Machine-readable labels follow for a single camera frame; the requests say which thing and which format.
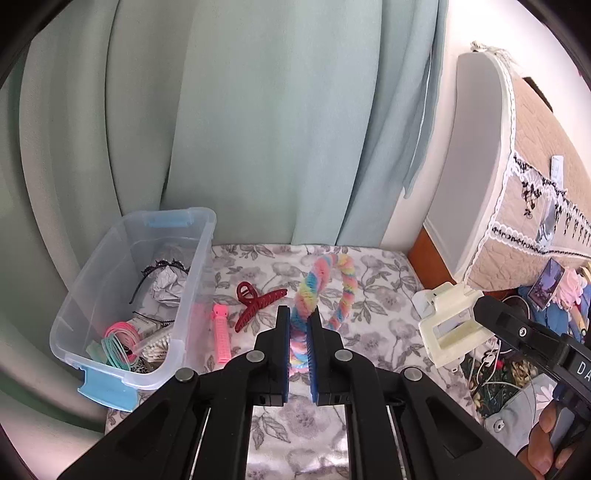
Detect person's right hand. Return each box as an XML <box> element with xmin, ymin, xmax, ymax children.
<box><xmin>517</xmin><ymin>401</ymin><xmax>578</xmax><ymax>480</ymax></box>

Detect mint green curtain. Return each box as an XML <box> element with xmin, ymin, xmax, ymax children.
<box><xmin>1</xmin><ymin>1</ymin><xmax>448</xmax><ymax>416</ymax></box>

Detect small white box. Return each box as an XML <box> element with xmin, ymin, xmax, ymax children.
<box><xmin>128</xmin><ymin>316</ymin><xmax>161</xmax><ymax>340</ymax></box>

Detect pastel rainbow fuzzy headband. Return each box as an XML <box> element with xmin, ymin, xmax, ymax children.
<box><xmin>285</xmin><ymin>253</ymin><xmax>357</xmax><ymax>375</ymax></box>

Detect clear plastic storage bin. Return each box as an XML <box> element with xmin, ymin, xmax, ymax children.
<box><xmin>49</xmin><ymin>208</ymin><xmax>216</xmax><ymax>412</ymax></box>

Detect pink and teal headbands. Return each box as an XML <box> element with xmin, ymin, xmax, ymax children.
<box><xmin>100</xmin><ymin>322</ymin><xmax>141</xmax><ymax>371</ymax></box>

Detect black beaded headband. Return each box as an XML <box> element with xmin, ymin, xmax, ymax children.
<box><xmin>129</xmin><ymin>259</ymin><xmax>190</xmax><ymax>326</ymax></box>

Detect white paper ball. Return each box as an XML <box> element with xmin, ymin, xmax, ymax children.
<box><xmin>148</xmin><ymin>267</ymin><xmax>188</xmax><ymax>308</ymax></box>

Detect dark red claw clip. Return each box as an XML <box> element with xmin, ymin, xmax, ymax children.
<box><xmin>235</xmin><ymin>281</ymin><xmax>287</xmax><ymax>333</ymax></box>

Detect cream white claw clip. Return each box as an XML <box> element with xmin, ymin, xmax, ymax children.
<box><xmin>412</xmin><ymin>282</ymin><xmax>494</xmax><ymax>368</ymax></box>

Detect beige quilted lace cover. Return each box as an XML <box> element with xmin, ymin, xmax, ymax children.
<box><xmin>425</xmin><ymin>45</ymin><xmax>590</xmax><ymax>291</ymax></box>

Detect grey floral blanket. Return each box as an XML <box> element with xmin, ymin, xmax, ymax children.
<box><xmin>104</xmin><ymin>243</ymin><xmax>477</xmax><ymax>480</ymax></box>

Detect pink hair roller clip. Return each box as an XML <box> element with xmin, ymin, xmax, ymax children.
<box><xmin>212</xmin><ymin>303</ymin><xmax>231</xmax><ymax>365</ymax></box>

